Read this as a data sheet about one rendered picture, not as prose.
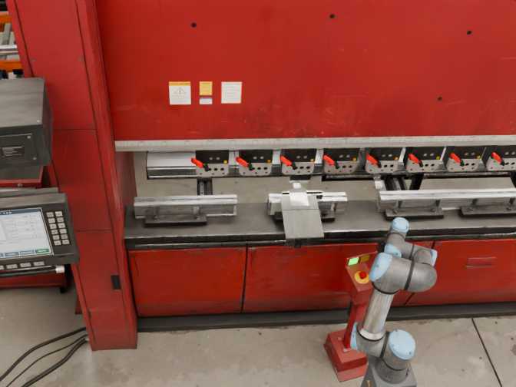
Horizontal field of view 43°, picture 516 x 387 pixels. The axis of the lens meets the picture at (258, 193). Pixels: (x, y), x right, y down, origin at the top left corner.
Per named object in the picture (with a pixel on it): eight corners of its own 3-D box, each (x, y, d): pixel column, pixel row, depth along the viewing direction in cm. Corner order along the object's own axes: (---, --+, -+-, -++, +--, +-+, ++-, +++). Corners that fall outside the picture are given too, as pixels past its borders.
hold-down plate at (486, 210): (461, 218, 336) (463, 214, 334) (458, 210, 340) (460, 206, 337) (517, 216, 339) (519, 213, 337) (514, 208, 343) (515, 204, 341)
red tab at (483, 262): (466, 269, 355) (470, 260, 350) (464, 266, 356) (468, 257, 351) (492, 267, 356) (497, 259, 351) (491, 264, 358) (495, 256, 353)
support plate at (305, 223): (286, 239, 305) (286, 237, 304) (279, 197, 322) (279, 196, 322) (324, 237, 306) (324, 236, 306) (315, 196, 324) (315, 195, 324)
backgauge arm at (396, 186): (394, 215, 353) (399, 197, 342) (369, 136, 396) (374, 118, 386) (408, 215, 353) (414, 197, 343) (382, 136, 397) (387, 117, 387)
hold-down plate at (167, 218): (145, 226, 319) (144, 223, 317) (145, 218, 323) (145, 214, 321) (206, 225, 322) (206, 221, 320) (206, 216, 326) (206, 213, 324)
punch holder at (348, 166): (323, 174, 309) (328, 148, 297) (320, 161, 315) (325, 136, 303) (354, 173, 311) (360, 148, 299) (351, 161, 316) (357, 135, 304)
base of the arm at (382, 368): (413, 382, 282) (418, 371, 275) (379, 386, 280) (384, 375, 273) (402, 351, 292) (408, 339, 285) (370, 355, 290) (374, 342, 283)
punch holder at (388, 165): (365, 173, 311) (371, 147, 299) (361, 160, 317) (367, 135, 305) (395, 173, 313) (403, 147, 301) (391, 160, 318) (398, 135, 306)
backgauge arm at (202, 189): (198, 220, 342) (197, 203, 332) (195, 138, 385) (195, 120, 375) (213, 220, 343) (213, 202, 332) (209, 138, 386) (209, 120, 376)
